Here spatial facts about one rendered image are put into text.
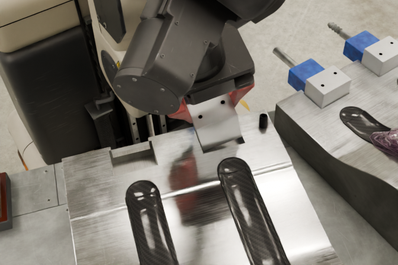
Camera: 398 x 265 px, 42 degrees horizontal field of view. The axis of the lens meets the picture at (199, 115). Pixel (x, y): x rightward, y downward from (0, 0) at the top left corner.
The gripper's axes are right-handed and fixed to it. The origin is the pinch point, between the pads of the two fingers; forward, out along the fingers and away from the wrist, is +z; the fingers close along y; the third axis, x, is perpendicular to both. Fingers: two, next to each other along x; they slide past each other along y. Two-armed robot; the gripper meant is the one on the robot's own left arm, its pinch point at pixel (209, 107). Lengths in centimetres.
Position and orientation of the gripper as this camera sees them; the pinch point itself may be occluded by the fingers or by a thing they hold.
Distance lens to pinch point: 60.7
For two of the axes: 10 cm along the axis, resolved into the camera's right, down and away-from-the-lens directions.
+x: -3.1, -7.9, 5.3
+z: 1.6, 5.1, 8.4
